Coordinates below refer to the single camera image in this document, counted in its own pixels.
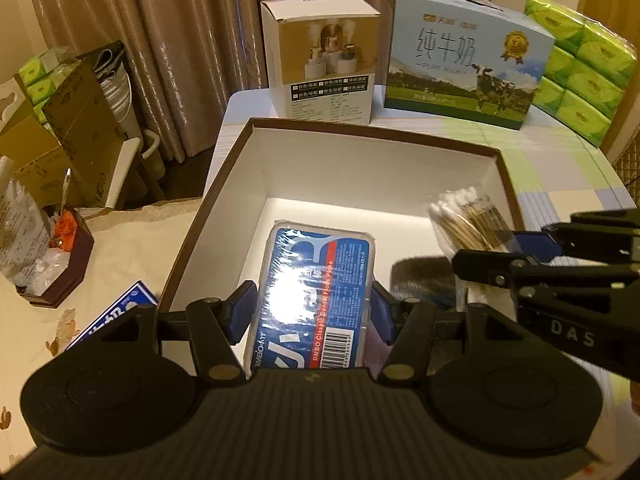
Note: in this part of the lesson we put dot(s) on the white humidifier box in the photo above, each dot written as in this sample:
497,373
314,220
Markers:
320,60

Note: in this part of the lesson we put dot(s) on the clear plastic bag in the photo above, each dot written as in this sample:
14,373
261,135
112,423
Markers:
20,220

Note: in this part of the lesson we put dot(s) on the bag of cotton swabs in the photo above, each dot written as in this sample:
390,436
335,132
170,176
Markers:
465,220

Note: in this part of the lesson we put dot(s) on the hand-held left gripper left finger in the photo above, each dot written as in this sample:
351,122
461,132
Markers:
242,310

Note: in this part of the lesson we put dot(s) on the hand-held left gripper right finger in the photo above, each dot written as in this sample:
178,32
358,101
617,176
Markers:
382,310

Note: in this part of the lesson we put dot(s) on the quilted chair cushion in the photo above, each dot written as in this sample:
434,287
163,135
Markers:
631,160

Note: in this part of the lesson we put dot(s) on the low brown cardboard box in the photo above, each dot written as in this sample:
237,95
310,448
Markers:
25,145

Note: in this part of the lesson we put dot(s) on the brown box with white inside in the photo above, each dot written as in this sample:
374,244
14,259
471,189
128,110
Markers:
350,175

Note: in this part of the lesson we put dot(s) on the dark brown hexagonal tray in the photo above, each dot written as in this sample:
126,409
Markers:
75,260

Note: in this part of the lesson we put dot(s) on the white ribbed appliance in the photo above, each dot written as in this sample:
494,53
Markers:
117,90

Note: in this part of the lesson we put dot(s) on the dental floss pick box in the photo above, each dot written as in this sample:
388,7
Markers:
310,295

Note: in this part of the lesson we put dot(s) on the stack of green tissue packs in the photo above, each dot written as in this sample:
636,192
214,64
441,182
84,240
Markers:
585,80

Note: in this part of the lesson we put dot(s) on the white furniture frame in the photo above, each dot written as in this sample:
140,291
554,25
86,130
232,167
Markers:
132,160

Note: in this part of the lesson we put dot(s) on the shiny beige curtain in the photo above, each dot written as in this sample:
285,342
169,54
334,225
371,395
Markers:
175,35

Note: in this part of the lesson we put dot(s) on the orange wrapped item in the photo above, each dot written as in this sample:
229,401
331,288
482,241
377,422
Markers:
65,227

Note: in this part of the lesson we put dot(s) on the blue brown knitted sock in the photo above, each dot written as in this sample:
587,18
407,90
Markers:
420,280

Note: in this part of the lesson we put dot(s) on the large brown cardboard box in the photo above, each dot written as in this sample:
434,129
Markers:
85,125

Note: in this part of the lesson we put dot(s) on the blue and white box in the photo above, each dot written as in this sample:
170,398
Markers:
110,320

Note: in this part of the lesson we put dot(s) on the small bundle green tissue packs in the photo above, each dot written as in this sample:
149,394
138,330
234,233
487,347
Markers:
40,75

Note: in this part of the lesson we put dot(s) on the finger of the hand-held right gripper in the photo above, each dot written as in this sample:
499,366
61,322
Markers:
530,245
480,262

